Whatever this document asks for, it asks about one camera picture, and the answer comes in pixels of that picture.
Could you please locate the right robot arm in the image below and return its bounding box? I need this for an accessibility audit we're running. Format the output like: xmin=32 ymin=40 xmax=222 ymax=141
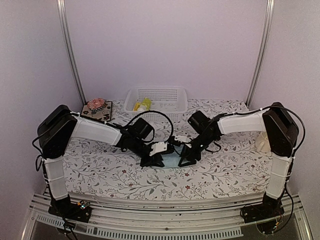
xmin=178 ymin=102 xmax=301 ymax=218

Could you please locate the light blue towel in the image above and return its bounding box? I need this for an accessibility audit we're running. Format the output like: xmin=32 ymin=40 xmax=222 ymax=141
xmin=161 ymin=146 xmax=183 ymax=169

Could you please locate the aluminium frame post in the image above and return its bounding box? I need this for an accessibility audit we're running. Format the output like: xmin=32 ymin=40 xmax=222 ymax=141
xmin=56 ymin=0 xmax=87 ymax=105
xmin=245 ymin=0 xmax=275 ymax=108

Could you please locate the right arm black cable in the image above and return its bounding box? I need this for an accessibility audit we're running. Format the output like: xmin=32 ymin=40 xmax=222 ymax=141
xmin=282 ymin=106 xmax=306 ymax=156

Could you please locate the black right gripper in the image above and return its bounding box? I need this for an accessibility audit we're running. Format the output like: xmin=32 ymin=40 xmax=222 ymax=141
xmin=178 ymin=132 xmax=216 ymax=168

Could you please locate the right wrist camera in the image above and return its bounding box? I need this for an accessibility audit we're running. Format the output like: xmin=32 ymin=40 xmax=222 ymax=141
xmin=187 ymin=110 xmax=212 ymax=135

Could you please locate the floral embroidered placemat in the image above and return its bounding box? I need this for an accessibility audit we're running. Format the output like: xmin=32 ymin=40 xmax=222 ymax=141
xmin=80 ymin=101 xmax=113 ymax=123

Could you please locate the left aluminium frame post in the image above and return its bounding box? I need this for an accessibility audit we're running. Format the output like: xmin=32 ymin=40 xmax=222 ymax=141
xmin=56 ymin=0 xmax=87 ymax=105

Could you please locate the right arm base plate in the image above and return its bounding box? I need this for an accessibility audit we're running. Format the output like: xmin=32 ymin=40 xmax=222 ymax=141
xmin=240 ymin=203 xmax=285 ymax=223

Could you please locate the cream ceramic mug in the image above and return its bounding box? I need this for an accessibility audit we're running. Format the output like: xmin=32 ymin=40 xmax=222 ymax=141
xmin=255 ymin=132 xmax=271 ymax=153

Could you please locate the aluminium front rail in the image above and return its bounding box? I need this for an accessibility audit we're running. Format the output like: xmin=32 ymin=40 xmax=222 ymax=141
xmin=21 ymin=192 xmax=315 ymax=240

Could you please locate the white plastic basket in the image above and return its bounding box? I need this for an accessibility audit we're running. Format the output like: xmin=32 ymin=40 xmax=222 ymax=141
xmin=123 ymin=86 xmax=188 ymax=123

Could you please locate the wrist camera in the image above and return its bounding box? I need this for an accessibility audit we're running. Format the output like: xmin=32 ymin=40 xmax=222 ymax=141
xmin=130 ymin=117 xmax=154 ymax=140
xmin=187 ymin=110 xmax=212 ymax=135

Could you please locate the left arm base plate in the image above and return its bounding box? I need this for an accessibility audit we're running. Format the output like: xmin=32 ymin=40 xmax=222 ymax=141
xmin=48 ymin=198 xmax=93 ymax=223

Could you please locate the green and white towel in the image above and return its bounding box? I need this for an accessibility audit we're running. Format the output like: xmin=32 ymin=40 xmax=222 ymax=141
xmin=133 ymin=98 xmax=152 ymax=112

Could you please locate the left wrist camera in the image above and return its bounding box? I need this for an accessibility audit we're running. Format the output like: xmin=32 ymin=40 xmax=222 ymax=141
xmin=130 ymin=117 xmax=154 ymax=140

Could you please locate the right aluminium frame post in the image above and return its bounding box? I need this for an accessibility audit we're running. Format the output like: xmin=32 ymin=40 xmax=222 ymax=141
xmin=245 ymin=0 xmax=275 ymax=108

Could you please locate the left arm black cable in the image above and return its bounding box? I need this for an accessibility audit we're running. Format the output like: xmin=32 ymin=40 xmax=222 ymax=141
xmin=127 ymin=110 xmax=175 ymax=143

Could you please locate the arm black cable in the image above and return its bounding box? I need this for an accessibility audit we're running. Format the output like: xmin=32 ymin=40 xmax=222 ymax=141
xmin=282 ymin=106 xmax=306 ymax=156
xmin=127 ymin=110 xmax=175 ymax=143

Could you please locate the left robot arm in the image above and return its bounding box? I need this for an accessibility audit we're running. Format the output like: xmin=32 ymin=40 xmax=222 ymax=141
xmin=36 ymin=104 xmax=174 ymax=217

